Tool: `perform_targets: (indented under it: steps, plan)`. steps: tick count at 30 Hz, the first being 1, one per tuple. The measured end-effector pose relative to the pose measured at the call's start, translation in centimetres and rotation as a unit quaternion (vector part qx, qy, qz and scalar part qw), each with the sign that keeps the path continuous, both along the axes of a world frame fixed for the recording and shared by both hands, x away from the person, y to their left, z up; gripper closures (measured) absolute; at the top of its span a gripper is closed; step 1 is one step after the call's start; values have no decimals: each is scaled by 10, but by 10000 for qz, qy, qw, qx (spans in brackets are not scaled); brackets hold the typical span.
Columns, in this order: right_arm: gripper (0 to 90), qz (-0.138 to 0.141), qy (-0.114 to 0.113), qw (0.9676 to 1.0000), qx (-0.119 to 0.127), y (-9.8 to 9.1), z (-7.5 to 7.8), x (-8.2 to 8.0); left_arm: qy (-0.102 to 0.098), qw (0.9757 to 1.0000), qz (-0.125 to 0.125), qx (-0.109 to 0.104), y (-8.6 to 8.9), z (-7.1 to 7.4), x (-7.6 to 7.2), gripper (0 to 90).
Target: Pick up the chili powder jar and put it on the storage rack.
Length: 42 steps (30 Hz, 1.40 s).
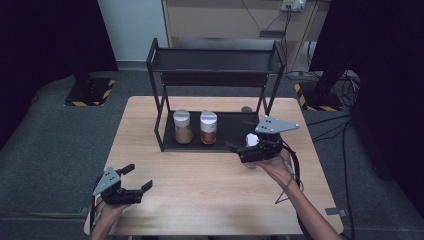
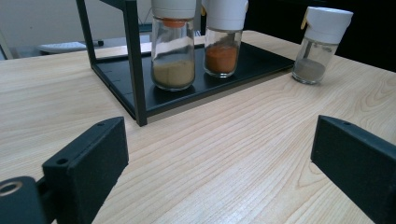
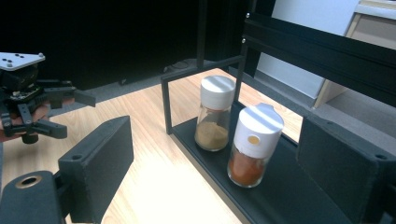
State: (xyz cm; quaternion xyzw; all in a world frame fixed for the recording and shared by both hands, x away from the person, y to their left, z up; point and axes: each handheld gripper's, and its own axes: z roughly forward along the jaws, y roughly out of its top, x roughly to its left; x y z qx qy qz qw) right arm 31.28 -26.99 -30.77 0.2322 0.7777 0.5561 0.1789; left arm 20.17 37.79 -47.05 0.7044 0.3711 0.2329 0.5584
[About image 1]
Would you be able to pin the person's right hand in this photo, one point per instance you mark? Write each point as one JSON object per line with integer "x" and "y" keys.
{"x": 280, "y": 168}

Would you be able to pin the striped stand base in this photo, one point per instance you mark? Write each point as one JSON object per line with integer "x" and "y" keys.
{"x": 88, "y": 93}
{"x": 316, "y": 100}

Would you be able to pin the spice jar with beige powder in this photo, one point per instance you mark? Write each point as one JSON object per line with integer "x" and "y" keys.
{"x": 182, "y": 128}

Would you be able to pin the spice jar with grey-brown powder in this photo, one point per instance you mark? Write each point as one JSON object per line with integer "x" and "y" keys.
{"x": 252, "y": 140}

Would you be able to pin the person's left hand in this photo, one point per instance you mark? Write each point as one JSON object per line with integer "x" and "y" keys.
{"x": 108, "y": 210}

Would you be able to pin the beige wooden cabinet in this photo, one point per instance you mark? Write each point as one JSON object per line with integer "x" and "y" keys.
{"x": 213, "y": 20}

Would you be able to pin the white power strip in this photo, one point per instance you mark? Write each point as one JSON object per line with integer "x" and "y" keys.
{"x": 293, "y": 4}

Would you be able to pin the small grey box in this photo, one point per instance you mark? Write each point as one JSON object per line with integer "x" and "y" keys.
{"x": 272, "y": 33}

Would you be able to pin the spice jar with red-brown powder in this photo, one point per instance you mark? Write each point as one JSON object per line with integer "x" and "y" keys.
{"x": 208, "y": 128}

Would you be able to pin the grey tape piece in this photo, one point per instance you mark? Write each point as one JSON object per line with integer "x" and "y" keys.
{"x": 336, "y": 211}

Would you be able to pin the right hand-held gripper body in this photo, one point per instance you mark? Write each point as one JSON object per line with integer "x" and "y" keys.
{"x": 275, "y": 125}

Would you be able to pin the black metal two-tier rack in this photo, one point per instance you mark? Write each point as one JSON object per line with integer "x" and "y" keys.
{"x": 230, "y": 130}

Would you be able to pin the small dark round disc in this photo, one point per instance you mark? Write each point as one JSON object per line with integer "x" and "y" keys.
{"x": 246, "y": 109}

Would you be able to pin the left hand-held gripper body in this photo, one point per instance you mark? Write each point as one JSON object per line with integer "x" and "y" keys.
{"x": 108, "y": 180}

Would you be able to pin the dark curtain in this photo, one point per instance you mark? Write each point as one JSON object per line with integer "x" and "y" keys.
{"x": 386, "y": 66}
{"x": 40, "y": 40}

